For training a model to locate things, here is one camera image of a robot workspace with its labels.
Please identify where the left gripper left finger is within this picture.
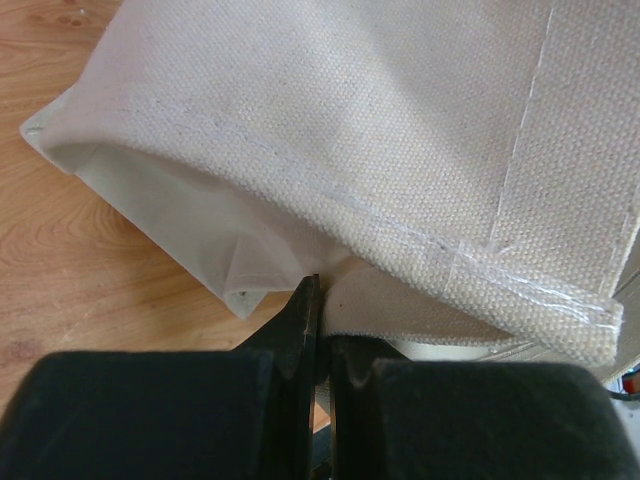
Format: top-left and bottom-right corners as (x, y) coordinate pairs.
(1, 276), (320, 479)

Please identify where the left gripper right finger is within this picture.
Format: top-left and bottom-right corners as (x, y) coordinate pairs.
(329, 336), (639, 479)

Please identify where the beige canvas tote bag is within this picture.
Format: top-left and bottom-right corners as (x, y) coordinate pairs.
(21, 1), (639, 380)

